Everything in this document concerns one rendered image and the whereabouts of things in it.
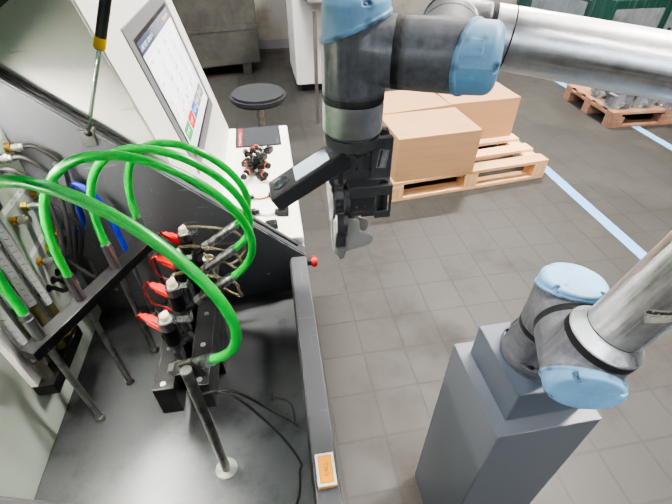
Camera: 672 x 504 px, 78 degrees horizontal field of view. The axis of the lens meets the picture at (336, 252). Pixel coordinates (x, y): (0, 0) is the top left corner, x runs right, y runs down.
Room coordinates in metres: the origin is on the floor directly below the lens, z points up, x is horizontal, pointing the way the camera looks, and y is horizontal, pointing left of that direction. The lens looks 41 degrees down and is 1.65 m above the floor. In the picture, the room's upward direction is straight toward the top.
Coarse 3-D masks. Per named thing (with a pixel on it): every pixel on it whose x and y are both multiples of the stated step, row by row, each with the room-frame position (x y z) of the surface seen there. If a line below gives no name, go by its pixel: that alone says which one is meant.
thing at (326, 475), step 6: (318, 456) 0.29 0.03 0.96; (324, 456) 0.29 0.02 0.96; (330, 456) 0.29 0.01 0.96; (318, 462) 0.28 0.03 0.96; (324, 462) 0.28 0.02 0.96; (330, 462) 0.28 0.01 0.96; (324, 468) 0.27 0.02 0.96; (330, 468) 0.27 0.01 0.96; (324, 474) 0.26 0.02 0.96; (330, 474) 0.26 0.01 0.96; (324, 480) 0.26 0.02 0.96; (330, 480) 0.26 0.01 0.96; (330, 486) 0.25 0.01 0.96; (336, 486) 0.25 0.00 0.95
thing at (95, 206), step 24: (48, 192) 0.36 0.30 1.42; (72, 192) 0.36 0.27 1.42; (120, 216) 0.35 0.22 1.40; (144, 240) 0.34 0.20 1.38; (192, 264) 0.33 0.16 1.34; (0, 288) 0.42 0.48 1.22; (216, 288) 0.33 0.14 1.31; (24, 312) 0.42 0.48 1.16; (240, 336) 0.32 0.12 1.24; (216, 360) 0.33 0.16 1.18
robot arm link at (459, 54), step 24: (408, 24) 0.47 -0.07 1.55; (432, 24) 0.47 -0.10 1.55; (456, 24) 0.46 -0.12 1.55; (480, 24) 0.46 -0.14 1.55; (408, 48) 0.45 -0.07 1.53; (432, 48) 0.45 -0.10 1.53; (456, 48) 0.44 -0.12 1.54; (480, 48) 0.44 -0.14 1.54; (408, 72) 0.45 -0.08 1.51; (432, 72) 0.44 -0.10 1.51; (456, 72) 0.44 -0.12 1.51; (480, 72) 0.43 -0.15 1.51; (456, 96) 0.46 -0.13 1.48
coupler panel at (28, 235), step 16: (0, 128) 0.71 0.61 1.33; (0, 144) 0.69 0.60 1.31; (16, 144) 0.70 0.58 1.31; (0, 160) 0.65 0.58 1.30; (16, 160) 0.71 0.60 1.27; (0, 192) 0.62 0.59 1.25; (16, 192) 0.66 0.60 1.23; (32, 192) 0.69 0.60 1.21; (16, 208) 0.64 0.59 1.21; (32, 208) 0.65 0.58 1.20; (16, 224) 0.60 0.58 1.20; (32, 224) 0.65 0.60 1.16; (16, 240) 0.59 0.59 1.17; (32, 240) 0.63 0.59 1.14; (32, 256) 0.60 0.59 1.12; (48, 256) 0.62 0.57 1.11; (48, 272) 0.62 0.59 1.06
